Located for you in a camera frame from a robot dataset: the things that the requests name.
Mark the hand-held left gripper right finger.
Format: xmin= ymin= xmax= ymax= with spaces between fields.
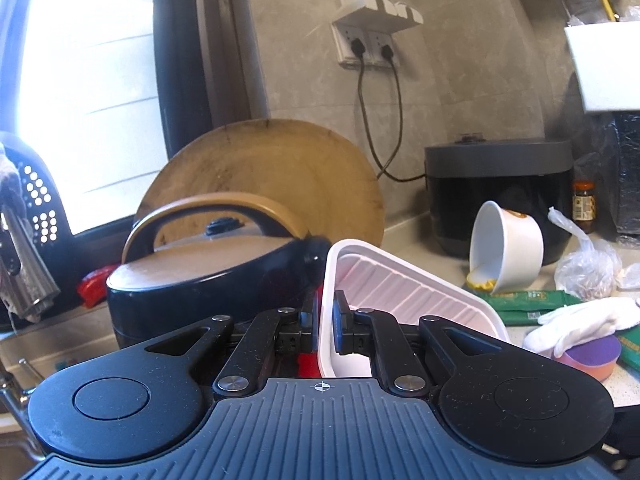
xmin=332 ymin=290 xmax=547 ymax=397

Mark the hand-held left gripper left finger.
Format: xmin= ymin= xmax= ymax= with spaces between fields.
xmin=144 ymin=296 xmax=321 ymax=399

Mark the white foam tray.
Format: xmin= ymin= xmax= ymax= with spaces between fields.
xmin=317 ymin=239 xmax=511 ymax=379

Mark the purple eggplant sponge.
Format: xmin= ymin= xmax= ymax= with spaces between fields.
xmin=555 ymin=335 xmax=624 ymax=382

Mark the black electric cooking pot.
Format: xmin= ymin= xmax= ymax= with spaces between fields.
xmin=106 ymin=192 xmax=335 ymax=352

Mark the round wooden cutting board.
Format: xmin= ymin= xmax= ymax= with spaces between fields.
xmin=136 ymin=119 xmax=386 ymax=267

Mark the green snack packet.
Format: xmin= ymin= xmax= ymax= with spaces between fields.
xmin=500 ymin=310 xmax=552 ymax=327
xmin=617 ymin=332 xmax=640 ymax=373
xmin=477 ymin=289 xmax=584 ymax=314

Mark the dark rice cooker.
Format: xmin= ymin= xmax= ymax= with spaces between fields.
xmin=424 ymin=132 xmax=576 ymax=267

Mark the white paper bowl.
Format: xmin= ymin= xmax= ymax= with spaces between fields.
xmin=466 ymin=201 xmax=545 ymax=294

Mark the red packet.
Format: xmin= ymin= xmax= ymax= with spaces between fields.
xmin=77 ymin=267 xmax=120 ymax=309

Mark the white cloth glove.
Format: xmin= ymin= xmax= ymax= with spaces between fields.
xmin=522 ymin=297 xmax=640 ymax=359

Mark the clear plastic bag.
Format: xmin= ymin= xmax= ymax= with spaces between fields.
xmin=547 ymin=206 xmax=626 ymax=304

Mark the small brown jar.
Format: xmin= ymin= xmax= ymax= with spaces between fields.
xmin=571 ymin=180 xmax=599 ymax=234

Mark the black perforated colander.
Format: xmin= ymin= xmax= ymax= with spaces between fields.
xmin=0 ymin=132 xmax=77 ymax=332

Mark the white range hood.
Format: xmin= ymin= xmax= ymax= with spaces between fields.
xmin=564 ymin=6 xmax=640 ymax=114

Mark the black plug with cable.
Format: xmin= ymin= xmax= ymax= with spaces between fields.
xmin=376 ymin=42 xmax=427 ymax=183
xmin=349 ymin=36 xmax=396 ymax=176

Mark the white wall socket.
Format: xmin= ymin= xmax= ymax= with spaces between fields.
xmin=331 ymin=21 xmax=402 ymax=69

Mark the chrome tap handle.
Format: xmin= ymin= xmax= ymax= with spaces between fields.
xmin=0 ymin=357 xmax=47 ymax=463

